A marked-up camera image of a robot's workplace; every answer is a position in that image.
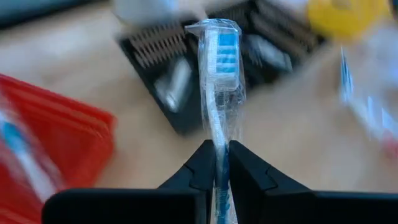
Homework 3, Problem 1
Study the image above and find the white toothpaste tube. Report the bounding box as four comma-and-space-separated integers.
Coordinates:
338, 46, 398, 159

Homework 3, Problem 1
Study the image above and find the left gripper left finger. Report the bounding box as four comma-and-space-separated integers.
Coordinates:
41, 139, 216, 224

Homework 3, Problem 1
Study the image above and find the white wipes canister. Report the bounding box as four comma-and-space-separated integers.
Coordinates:
111, 0, 208, 27

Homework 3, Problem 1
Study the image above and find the yellow plastic basket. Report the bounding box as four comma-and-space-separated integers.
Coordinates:
306, 0, 394, 43

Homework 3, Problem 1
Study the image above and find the red plastic basket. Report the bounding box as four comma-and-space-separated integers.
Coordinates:
0, 73, 116, 224

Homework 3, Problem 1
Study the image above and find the blue white toothbrush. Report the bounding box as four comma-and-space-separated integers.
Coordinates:
0, 118, 60, 203
185, 17, 247, 224

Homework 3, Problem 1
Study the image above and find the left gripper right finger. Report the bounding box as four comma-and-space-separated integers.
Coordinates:
228, 139, 398, 224

